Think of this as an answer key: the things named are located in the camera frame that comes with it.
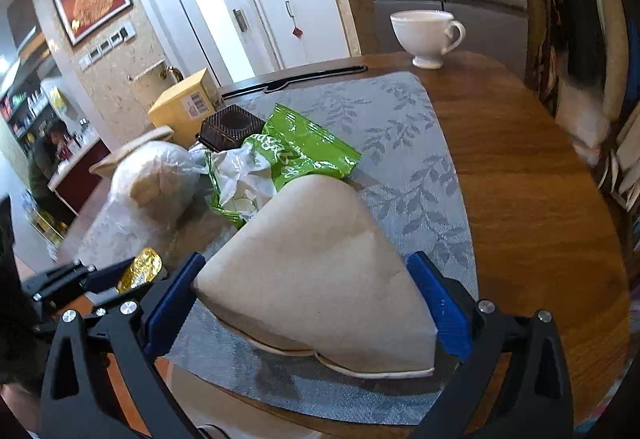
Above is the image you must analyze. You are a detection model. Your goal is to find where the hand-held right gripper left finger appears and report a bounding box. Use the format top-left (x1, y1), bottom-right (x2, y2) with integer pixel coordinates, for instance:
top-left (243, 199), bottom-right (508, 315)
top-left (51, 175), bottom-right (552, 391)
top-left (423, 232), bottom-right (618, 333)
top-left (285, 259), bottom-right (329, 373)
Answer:
top-left (40, 251), bottom-right (208, 439)

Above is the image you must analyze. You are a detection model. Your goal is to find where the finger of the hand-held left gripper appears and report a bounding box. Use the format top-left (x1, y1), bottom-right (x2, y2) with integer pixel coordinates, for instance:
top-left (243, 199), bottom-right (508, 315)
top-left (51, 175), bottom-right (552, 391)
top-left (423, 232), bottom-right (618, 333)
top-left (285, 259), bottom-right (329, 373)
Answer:
top-left (20, 260), bottom-right (121, 302)
top-left (32, 281), bottom-right (156, 335)

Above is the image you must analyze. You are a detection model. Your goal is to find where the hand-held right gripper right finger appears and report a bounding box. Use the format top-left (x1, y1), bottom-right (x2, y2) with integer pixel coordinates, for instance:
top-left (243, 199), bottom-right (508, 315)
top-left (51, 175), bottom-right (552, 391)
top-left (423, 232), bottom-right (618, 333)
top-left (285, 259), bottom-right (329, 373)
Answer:
top-left (405, 251), bottom-right (576, 439)

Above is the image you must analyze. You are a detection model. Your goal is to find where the gold foil wrapper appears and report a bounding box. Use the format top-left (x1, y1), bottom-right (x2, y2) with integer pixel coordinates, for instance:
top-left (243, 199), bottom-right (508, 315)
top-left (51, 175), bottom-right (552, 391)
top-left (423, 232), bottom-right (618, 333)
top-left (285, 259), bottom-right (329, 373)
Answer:
top-left (116, 247), bottom-right (167, 294)

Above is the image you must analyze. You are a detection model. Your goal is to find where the yellow cardboard box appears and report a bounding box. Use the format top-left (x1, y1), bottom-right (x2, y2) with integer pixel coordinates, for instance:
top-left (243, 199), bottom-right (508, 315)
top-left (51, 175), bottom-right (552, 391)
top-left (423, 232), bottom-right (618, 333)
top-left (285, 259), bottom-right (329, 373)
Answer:
top-left (147, 68), bottom-right (222, 148)

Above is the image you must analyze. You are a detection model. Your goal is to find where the dark red counter cabinet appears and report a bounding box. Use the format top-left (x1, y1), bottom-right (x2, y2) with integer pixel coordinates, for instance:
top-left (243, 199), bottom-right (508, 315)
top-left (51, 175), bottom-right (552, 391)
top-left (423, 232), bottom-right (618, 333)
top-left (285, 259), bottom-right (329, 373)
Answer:
top-left (49, 138), bottom-right (112, 216)

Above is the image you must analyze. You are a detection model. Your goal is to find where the clear plastic bag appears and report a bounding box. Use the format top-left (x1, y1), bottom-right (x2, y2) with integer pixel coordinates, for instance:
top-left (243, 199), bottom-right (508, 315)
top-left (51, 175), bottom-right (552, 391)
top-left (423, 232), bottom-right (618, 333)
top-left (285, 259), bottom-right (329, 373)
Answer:
top-left (102, 139), bottom-right (212, 245)

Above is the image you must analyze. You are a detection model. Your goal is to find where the grey leaf-pattern placemat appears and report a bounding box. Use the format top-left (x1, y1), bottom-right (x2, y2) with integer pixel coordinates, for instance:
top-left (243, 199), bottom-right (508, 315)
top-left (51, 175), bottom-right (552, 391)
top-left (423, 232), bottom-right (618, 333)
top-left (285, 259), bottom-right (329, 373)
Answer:
top-left (75, 70), bottom-right (481, 415)

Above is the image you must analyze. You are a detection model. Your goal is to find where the shelf of bottles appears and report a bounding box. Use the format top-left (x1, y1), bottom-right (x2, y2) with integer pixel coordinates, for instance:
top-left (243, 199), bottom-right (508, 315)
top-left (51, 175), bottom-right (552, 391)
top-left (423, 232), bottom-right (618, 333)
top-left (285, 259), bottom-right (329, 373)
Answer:
top-left (0, 82), bottom-right (61, 140)

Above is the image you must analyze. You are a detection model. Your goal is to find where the black plastic tray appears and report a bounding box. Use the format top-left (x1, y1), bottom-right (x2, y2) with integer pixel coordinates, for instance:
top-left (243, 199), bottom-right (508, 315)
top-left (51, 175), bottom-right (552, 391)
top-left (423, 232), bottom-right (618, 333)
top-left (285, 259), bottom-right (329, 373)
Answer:
top-left (200, 104), bottom-right (267, 153)

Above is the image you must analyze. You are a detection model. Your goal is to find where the green snack bag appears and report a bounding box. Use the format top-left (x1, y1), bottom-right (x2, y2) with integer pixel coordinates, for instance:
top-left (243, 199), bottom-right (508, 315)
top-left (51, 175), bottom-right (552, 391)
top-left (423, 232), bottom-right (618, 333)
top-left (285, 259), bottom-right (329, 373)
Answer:
top-left (205, 103), bottom-right (362, 227)

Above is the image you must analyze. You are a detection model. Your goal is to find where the white cloth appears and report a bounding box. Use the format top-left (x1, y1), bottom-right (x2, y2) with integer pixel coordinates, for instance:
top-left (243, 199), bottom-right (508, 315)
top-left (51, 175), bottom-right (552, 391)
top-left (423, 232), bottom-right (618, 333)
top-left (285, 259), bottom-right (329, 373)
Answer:
top-left (555, 69), bottom-right (615, 166)

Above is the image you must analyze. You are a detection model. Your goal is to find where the black curved strip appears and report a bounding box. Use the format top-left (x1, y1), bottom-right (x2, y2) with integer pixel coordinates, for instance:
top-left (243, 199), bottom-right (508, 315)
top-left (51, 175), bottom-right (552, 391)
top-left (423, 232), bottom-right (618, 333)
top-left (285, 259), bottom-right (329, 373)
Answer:
top-left (218, 62), bottom-right (369, 99)

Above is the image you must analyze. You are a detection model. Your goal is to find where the white cup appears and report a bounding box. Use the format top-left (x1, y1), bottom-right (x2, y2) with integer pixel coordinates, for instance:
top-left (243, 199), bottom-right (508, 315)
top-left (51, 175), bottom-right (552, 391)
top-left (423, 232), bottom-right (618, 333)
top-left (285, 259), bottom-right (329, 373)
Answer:
top-left (390, 10), bottom-right (467, 70)

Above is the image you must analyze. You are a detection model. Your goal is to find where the white sliding door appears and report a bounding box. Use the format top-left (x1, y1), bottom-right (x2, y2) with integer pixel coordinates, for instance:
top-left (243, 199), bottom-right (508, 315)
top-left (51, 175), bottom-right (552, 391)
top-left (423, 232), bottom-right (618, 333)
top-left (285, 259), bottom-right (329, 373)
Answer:
top-left (131, 0), bottom-right (261, 86)

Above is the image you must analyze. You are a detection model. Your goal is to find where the dark patterned cloth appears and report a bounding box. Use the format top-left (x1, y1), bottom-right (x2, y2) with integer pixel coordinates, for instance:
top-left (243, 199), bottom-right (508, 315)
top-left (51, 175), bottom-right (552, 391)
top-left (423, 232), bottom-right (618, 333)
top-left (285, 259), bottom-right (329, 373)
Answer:
top-left (515, 0), bottom-right (571, 117)

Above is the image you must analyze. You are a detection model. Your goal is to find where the white wire rack cart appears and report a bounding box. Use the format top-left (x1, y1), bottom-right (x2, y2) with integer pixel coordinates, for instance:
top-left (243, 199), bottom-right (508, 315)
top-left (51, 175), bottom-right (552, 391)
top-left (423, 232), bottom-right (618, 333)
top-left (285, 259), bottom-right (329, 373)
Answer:
top-left (22, 192), bottom-right (67, 241)

